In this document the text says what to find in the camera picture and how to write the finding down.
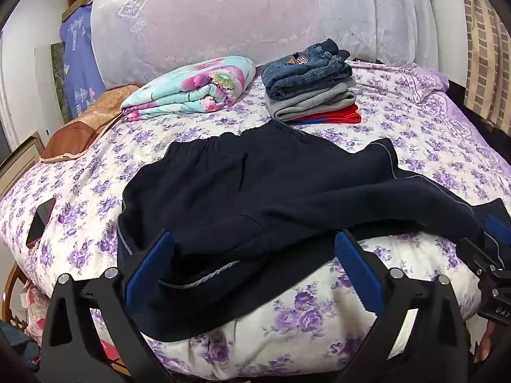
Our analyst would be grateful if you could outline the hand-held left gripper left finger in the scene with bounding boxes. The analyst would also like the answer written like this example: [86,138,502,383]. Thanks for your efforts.
[40,229,176,383]

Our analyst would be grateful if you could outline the red floral cloth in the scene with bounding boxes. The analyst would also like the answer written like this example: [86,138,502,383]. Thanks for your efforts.
[22,281,54,346]

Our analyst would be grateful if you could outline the wooden chair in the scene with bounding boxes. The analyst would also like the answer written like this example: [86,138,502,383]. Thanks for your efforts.
[0,261,28,330]

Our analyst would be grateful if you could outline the grey-green panel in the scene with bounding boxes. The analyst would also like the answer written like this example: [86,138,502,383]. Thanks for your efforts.
[34,42,68,126]

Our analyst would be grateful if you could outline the navy blue pants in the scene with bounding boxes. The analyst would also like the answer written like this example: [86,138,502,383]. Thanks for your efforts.
[117,120,508,344]

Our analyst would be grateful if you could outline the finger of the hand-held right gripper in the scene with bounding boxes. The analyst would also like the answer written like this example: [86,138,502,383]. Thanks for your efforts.
[458,237,504,274]
[484,214,511,257]

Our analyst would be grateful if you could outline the beige striped curtain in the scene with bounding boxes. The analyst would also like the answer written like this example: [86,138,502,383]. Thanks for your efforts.
[459,0,511,126]

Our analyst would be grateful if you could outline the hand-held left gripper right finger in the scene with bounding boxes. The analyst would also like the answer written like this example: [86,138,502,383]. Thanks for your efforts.
[334,229,469,383]

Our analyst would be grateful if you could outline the purple floral bedspread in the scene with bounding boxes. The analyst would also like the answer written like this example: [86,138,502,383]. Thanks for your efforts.
[0,62,511,381]

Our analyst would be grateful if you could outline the dark phone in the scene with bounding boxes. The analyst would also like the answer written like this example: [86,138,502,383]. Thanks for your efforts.
[26,197,57,248]

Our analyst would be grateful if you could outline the folded grey pants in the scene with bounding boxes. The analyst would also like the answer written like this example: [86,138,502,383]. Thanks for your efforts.
[267,82,357,121]

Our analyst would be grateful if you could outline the brown pillow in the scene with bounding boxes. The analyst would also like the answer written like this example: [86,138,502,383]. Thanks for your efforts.
[40,84,142,163]

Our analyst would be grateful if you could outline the folded blue jeans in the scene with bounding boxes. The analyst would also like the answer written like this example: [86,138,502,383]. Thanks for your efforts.
[261,39,354,98]

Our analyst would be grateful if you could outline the person's right hand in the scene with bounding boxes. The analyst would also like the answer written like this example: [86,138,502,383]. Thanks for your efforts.
[473,323,498,364]

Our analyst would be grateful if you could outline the folded red garment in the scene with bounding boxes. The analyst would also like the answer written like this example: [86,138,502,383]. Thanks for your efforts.
[295,104,362,125]

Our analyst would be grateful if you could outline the wooden picture frame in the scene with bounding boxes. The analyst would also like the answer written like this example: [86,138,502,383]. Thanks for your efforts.
[0,130,45,197]

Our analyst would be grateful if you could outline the folded floral blanket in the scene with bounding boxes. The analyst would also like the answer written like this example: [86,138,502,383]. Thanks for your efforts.
[120,56,256,120]

